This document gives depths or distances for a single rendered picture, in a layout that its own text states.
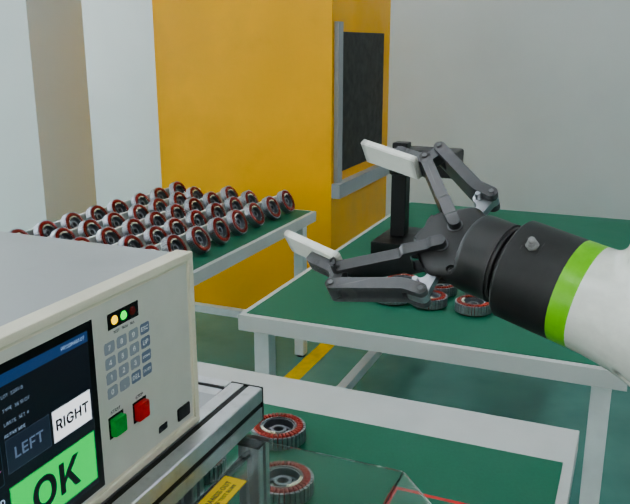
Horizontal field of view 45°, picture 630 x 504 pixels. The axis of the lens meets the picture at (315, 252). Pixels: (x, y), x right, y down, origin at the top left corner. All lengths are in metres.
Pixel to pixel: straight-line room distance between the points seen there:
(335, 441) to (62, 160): 3.35
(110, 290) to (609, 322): 0.43
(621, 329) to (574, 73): 5.09
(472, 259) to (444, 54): 5.16
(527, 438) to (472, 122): 4.30
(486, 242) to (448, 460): 0.93
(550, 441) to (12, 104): 3.64
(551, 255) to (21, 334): 0.43
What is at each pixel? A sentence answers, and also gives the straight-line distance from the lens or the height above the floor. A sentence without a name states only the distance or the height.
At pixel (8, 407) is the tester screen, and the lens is 0.66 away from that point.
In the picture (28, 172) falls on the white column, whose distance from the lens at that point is 4.62.
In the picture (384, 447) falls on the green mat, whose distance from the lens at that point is 1.59.
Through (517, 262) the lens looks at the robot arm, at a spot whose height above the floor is 1.36.
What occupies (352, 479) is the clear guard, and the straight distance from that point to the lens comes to 0.89.
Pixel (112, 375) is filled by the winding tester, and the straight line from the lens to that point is 0.76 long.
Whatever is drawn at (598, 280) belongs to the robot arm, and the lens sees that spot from 0.64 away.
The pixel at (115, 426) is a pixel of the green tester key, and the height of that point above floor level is 1.19.
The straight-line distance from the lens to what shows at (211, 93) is 4.42.
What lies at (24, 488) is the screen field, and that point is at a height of 1.18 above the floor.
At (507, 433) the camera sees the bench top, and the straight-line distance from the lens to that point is 1.69.
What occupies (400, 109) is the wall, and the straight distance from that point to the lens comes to 5.92.
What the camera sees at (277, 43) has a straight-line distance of 4.22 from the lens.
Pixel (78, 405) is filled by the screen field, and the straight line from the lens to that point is 0.72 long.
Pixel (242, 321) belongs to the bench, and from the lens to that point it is 2.32.
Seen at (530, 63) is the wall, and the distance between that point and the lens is 5.70.
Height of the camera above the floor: 1.54
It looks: 15 degrees down
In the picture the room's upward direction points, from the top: straight up
